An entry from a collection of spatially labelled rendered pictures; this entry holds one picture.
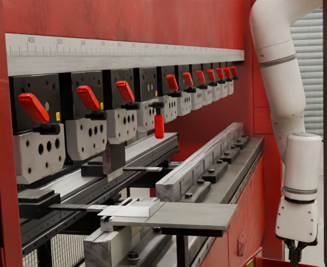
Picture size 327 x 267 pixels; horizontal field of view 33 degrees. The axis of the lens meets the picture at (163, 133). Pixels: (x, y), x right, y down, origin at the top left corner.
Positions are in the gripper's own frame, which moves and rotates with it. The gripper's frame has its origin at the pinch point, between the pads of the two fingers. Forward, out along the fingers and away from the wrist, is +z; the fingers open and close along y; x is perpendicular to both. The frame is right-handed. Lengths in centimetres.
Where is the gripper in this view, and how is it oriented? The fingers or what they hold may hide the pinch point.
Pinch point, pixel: (294, 256)
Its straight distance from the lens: 148.5
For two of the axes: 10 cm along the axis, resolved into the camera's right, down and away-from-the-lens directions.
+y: 8.7, 1.1, -4.8
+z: -0.3, 9.8, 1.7
